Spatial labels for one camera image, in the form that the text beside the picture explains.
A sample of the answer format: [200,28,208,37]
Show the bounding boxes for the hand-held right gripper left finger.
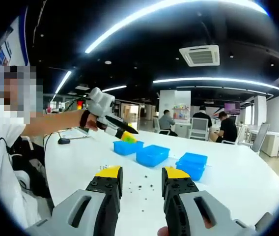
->
[25,166,124,236]

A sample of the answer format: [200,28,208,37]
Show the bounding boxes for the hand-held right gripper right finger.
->
[161,167,255,236]

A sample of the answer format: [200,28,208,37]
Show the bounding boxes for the blue plastic bin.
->
[112,140,145,156]
[136,145,171,168]
[175,152,208,182]

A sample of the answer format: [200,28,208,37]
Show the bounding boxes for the person's left hand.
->
[85,115,100,131]

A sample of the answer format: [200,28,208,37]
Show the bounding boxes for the short ceiling light strip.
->
[102,85,127,93]
[55,70,72,94]

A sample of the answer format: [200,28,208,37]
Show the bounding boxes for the black wristband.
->
[79,110,90,128]

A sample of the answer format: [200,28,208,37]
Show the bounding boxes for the white display pillar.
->
[159,89,192,121]

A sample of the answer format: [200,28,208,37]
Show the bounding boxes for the colourful display shelf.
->
[172,104,191,120]

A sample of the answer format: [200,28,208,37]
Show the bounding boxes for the operator person white shirt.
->
[0,81,42,229]

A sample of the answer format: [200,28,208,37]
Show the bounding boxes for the white mesh office chair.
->
[188,117,209,141]

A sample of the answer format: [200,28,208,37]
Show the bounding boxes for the grey office chair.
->
[251,122,270,153]

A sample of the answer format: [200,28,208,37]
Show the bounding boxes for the white cabinet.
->
[259,131,279,158]

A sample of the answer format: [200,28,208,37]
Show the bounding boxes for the curved ceiling light strip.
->
[152,77,279,92]

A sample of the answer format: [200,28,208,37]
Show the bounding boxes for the long curved ceiling light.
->
[84,0,269,54]

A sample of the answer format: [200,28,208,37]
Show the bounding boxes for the ceiling air conditioner vent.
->
[178,44,221,67]

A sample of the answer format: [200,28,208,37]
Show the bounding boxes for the white blue display board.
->
[0,6,31,67]

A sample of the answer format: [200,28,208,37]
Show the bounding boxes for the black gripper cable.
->
[43,97,91,148]

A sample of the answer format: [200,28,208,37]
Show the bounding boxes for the black chest cable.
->
[0,137,33,192]

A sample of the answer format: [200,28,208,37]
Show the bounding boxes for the purple wall screen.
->
[224,102,241,116]

